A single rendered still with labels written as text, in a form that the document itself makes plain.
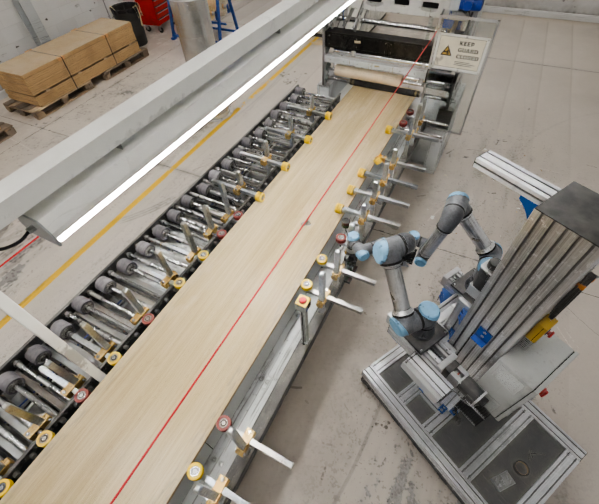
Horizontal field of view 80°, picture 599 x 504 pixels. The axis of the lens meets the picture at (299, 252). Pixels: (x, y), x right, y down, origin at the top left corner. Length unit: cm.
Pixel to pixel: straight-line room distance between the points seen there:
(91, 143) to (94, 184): 10
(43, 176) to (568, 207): 160
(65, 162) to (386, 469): 269
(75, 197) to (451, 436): 264
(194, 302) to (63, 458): 105
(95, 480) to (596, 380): 356
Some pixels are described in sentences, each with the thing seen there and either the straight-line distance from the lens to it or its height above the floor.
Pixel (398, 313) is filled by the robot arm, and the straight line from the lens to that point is 195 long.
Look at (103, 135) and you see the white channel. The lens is 107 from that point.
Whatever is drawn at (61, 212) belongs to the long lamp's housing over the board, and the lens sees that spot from 103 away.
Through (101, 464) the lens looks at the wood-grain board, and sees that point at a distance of 234.
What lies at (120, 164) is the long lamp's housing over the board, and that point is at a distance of 110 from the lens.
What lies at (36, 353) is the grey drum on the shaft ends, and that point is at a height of 86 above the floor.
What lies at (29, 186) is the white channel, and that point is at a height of 245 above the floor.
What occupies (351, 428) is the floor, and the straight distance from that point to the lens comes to 303.
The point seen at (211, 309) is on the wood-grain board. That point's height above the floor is 90.
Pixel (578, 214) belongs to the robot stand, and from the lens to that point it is 158.
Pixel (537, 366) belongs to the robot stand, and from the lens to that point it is 212.
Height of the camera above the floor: 294
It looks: 51 degrees down
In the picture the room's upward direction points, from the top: 4 degrees counter-clockwise
